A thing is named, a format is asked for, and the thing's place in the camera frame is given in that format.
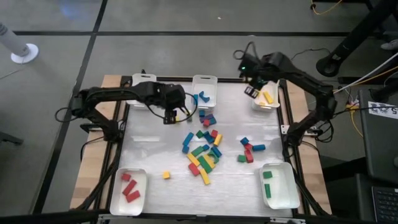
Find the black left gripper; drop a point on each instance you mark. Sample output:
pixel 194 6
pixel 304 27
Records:
pixel 169 96

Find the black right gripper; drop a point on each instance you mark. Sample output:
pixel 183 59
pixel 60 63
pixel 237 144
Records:
pixel 252 67

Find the blue bar block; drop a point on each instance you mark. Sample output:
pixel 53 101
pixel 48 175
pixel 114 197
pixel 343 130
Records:
pixel 188 138
pixel 195 99

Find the green cube block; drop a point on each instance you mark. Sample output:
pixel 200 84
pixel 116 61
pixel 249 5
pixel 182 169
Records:
pixel 199 134
pixel 267 175
pixel 189 118
pixel 242 158

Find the yellow cube block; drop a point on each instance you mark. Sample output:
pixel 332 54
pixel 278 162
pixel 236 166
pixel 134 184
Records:
pixel 166 175
pixel 262 104

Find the green blocks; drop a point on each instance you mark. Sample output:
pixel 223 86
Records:
pixel 267 190

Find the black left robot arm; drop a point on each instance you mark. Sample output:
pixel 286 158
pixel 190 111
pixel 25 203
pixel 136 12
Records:
pixel 102 93

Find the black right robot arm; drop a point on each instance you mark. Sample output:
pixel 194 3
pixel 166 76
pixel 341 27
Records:
pixel 304 81

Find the white plastic bin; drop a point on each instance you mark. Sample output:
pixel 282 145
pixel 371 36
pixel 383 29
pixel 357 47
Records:
pixel 118 205
pixel 284 186
pixel 143 77
pixel 276 93
pixel 208 85

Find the blue cube block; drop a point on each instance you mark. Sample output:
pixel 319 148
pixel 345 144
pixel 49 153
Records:
pixel 206 147
pixel 201 113
pixel 185 149
pixel 213 121

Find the purple bar block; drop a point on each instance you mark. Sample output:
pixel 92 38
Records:
pixel 209 117

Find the green bar block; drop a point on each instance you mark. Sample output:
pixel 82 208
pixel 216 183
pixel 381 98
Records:
pixel 204 164
pixel 197 151

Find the black floor stand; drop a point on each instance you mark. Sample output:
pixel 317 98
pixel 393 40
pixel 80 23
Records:
pixel 329 63

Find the green arch block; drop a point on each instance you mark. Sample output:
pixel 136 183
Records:
pixel 216 160

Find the white plastic table sheet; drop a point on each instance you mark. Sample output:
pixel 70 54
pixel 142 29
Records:
pixel 161 199

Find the white paper label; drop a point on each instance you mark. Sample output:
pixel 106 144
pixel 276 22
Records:
pixel 382 110

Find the person's shoe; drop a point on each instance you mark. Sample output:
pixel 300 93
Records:
pixel 390 45

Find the white pole with round base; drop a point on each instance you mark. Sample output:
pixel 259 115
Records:
pixel 25 54

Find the black computer case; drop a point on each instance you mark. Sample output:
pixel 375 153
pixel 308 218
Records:
pixel 379 149

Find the dark grey furniture leg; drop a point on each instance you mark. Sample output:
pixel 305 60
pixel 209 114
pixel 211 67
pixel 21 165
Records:
pixel 11 138

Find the black keyboard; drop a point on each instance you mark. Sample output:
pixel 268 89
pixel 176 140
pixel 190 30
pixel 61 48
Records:
pixel 385 205

